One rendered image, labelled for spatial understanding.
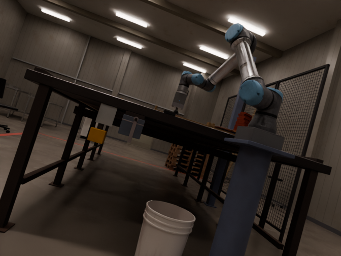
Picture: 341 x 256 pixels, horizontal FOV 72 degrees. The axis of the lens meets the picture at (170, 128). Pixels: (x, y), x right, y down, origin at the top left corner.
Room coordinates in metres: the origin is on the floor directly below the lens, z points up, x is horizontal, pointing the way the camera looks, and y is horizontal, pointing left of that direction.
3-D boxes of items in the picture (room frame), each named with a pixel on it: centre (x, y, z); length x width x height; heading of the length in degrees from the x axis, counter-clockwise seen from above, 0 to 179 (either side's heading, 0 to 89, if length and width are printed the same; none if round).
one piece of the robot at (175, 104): (1.71, -0.01, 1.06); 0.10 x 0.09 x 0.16; 0
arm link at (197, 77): (1.63, -0.08, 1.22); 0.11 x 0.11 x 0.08; 36
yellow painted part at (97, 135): (1.44, 0.41, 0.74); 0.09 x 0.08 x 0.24; 99
